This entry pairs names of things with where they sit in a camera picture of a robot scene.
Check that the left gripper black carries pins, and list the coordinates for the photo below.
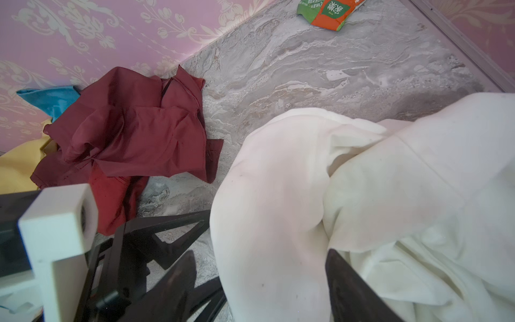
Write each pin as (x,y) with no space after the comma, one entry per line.
(108,298)

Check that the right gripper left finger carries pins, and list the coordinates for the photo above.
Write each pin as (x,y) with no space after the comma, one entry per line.
(168,300)

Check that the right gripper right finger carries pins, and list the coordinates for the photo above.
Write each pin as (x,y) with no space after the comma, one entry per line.
(351,298)

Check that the white cloth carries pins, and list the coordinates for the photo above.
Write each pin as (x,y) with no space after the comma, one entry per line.
(423,211)

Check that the red cloth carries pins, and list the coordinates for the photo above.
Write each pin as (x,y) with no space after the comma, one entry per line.
(116,198)

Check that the maroon cloth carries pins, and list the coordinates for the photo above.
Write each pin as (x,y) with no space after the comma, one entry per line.
(130,125)

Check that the yellow cloth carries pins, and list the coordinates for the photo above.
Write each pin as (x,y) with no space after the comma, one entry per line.
(18,164)

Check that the teal cloth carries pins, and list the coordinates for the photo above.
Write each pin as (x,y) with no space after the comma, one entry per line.
(53,101)

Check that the green orange snack packet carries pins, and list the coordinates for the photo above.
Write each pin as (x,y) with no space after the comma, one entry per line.
(328,14)

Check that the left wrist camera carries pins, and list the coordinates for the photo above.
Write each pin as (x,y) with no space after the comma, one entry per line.
(45,236)

